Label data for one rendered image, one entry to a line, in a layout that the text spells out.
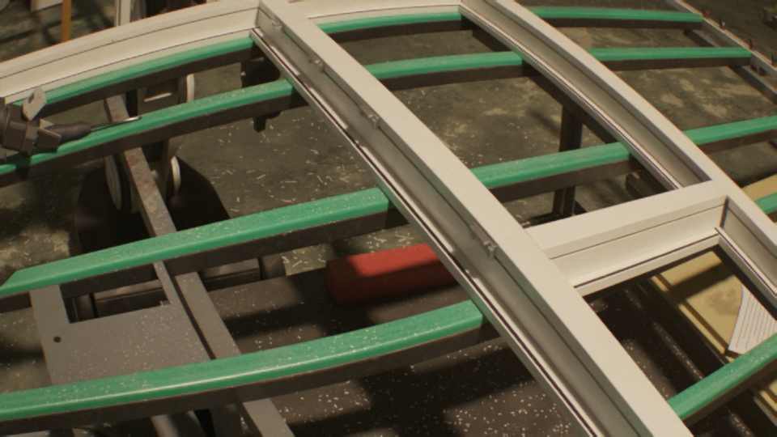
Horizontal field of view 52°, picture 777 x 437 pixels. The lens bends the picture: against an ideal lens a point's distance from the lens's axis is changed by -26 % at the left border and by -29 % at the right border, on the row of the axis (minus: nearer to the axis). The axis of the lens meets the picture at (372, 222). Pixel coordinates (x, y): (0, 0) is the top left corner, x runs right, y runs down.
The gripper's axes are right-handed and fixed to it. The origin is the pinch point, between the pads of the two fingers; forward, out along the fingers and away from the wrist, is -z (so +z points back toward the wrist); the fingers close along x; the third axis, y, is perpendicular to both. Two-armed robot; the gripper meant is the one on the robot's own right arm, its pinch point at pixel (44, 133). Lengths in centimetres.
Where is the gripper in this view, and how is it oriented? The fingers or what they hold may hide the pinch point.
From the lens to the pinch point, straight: 147.8
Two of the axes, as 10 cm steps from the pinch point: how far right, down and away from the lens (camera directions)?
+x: -4.3, -5.1, 7.5
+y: -4.3, 8.4, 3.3
